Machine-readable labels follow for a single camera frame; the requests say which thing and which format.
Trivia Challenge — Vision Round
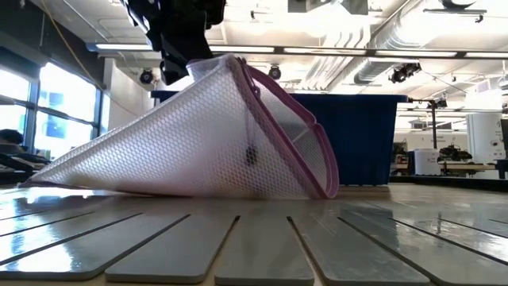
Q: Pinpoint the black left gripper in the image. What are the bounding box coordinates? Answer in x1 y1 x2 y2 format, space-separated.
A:
121 0 227 87

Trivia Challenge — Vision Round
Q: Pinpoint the grey slotted divider panel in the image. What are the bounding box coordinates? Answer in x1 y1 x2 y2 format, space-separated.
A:
0 185 508 286

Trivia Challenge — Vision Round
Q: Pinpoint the blue plastic bin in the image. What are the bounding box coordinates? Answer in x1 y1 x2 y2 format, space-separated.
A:
150 89 409 187

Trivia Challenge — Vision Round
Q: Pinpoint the linear ceiling light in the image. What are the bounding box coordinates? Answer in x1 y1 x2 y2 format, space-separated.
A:
85 41 508 60

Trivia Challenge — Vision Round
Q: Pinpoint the large window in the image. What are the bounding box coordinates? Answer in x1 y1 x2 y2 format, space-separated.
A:
0 59 105 170

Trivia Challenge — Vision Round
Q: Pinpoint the dark overhead box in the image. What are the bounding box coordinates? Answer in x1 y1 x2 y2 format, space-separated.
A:
287 0 369 16

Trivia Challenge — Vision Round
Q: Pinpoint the person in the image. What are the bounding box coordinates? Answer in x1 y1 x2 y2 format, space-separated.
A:
0 129 25 156

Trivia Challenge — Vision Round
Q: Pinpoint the black curved bar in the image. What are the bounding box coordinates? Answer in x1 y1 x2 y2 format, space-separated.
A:
0 153 52 174

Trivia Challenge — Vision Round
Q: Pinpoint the white plastic container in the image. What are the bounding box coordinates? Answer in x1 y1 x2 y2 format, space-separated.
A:
414 148 442 176

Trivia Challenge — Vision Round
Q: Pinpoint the background wooden table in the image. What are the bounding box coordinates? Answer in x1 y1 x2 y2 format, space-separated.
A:
391 161 508 178

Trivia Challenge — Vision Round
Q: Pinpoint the white cabinet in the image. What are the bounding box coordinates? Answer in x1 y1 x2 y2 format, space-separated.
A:
465 112 508 164

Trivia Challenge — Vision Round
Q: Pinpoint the yellow hanging cable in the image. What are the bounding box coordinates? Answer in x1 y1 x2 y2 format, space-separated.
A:
39 0 150 122

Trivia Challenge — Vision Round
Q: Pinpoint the black background rig frame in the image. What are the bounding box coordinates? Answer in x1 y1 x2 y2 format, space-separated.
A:
406 96 448 150

